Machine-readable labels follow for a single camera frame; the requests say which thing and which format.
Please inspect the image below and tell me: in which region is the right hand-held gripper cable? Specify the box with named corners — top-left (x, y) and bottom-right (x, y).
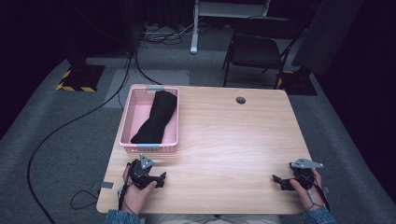
top-left (306, 175), bottom-right (332, 213)

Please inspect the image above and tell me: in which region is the grey upright panel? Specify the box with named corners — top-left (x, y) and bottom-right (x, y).
top-left (291, 0), bottom-right (366, 77)

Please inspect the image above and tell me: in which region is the striped black stand base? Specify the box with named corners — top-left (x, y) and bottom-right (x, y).
top-left (276, 69), bottom-right (318, 97)
top-left (55, 63), bottom-right (106, 93)

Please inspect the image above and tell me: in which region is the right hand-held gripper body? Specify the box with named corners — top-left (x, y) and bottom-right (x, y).
top-left (289, 157), bottom-right (325, 191)

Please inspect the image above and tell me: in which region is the long black floor cable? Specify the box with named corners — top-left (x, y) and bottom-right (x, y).
top-left (26, 51), bottom-right (134, 224)

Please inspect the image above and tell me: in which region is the white metal stand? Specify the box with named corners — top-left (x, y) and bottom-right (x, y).
top-left (190, 0), bottom-right (273, 56)

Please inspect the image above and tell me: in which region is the black cloth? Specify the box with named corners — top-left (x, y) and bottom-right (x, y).
top-left (130, 90), bottom-right (178, 145)

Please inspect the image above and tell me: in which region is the hand-held gripper cable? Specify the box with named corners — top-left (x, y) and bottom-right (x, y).
top-left (306, 175), bottom-right (332, 213)
top-left (117, 179), bottom-right (133, 212)

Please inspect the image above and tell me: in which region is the thin looped black cable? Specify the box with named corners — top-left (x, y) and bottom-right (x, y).
top-left (70, 189), bottom-right (101, 211)

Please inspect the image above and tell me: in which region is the grey tape piece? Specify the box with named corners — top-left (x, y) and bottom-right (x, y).
top-left (92, 180), bottom-right (115, 192)

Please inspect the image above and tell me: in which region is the left hand-held gripper cable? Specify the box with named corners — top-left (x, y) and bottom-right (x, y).
top-left (117, 179), bottom-right (133, 212)

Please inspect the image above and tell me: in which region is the person's left hand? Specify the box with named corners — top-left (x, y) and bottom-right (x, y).
top-left (120, 162), bottom-right (159, 217)

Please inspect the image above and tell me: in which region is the pink plastic basket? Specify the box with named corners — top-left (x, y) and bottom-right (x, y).
top-left (119, 86), bottom-right (180, 154)

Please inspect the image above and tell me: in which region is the bundle of floor cables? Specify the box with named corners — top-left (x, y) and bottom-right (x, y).
top-left (138, 21), bottom-right (206, 47)

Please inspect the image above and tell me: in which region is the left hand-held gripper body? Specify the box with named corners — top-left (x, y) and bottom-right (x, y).
top-left (128, 152), bottom-right (158, 191)

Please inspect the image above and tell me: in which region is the black folding chair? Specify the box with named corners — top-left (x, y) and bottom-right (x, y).
top-left (221, 16), bottom-right (308, 91)

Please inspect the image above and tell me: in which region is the person's right hand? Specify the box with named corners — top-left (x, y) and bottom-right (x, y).
top-left (289, 168), bottom-right (325, 213)

